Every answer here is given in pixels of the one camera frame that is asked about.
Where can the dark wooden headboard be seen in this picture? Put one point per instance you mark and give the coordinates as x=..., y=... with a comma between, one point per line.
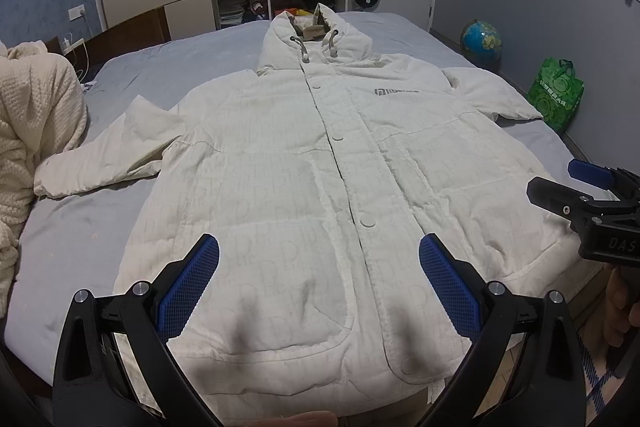
x=140, y=32

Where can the white wall socket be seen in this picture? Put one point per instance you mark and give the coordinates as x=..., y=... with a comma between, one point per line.
x=76, y=12

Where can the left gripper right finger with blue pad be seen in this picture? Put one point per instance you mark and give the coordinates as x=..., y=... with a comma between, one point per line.
x=547, y=384

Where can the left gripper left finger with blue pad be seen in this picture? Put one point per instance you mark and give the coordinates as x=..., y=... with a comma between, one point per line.
x=114, y=367

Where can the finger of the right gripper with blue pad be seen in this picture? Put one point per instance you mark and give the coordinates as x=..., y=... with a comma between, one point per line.
x=577, y=207
x=622, y=183

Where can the green shopping bag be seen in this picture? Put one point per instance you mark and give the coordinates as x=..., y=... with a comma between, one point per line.
x=556, y=93

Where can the cream knitted blanket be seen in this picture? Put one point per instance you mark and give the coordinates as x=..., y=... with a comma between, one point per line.
x=43, y=112

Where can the white hooded padded jacket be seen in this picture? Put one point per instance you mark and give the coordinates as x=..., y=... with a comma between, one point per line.
x=319, y=172

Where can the person's right hand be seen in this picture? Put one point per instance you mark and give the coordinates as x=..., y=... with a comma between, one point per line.
x=620, y=313

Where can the light blue bed sheet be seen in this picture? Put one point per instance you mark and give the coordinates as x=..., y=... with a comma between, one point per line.
x=78, y=241

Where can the blue globe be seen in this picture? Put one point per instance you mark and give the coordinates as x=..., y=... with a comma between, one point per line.
x=481, y=43

